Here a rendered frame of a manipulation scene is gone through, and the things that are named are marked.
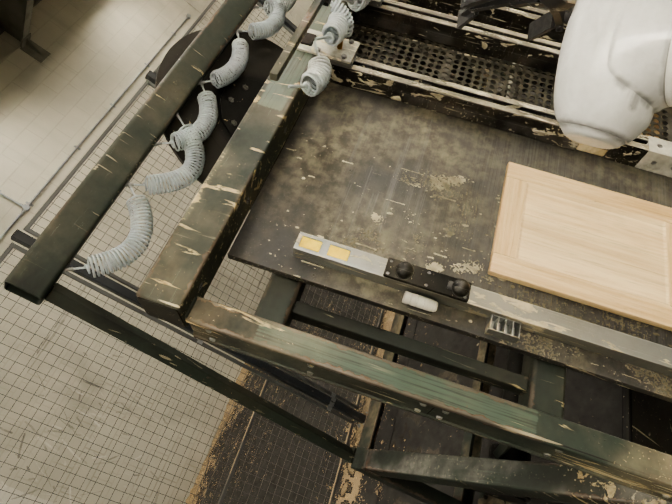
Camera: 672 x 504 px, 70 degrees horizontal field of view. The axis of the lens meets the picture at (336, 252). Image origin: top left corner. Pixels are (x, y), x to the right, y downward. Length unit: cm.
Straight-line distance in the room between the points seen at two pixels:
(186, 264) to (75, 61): 596
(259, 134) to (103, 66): 578
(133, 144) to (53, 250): 42
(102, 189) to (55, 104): 498
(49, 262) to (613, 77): 134
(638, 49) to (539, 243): 79
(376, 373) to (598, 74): 67
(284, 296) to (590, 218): 83
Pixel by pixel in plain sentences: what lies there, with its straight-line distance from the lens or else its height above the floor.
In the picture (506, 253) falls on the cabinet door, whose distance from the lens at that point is 126.
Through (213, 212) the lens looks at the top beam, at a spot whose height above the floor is 190.
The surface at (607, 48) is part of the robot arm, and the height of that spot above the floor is 176.
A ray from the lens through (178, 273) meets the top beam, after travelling 106.
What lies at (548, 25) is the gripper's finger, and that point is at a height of 167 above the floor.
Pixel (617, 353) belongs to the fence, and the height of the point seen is 105.
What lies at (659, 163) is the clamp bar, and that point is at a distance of 165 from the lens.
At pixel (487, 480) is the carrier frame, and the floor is 79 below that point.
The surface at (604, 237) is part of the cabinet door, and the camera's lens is 142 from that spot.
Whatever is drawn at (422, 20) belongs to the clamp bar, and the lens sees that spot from 177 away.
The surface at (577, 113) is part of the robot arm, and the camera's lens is 59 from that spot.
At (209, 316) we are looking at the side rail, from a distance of 106.
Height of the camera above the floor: 204
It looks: 22 degrees down
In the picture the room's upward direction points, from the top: 56 degrees counter-clockwise
